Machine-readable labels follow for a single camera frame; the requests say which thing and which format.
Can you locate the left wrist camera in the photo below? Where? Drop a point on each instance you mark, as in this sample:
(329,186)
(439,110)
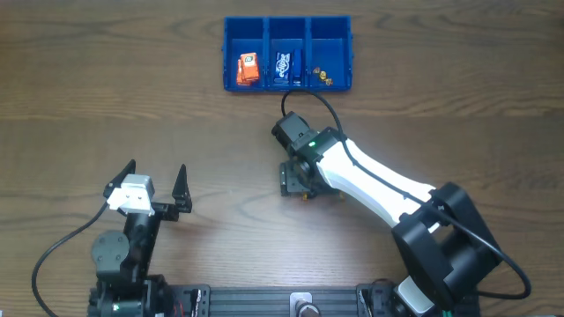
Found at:
(132,196)

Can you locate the blue tray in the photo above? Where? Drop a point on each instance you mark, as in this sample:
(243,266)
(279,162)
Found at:
(330,35)

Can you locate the mounting rail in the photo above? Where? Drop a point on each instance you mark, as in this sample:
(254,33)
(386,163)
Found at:
(255,301)

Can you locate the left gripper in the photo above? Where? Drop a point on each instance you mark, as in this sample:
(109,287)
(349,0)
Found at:
(165,211)

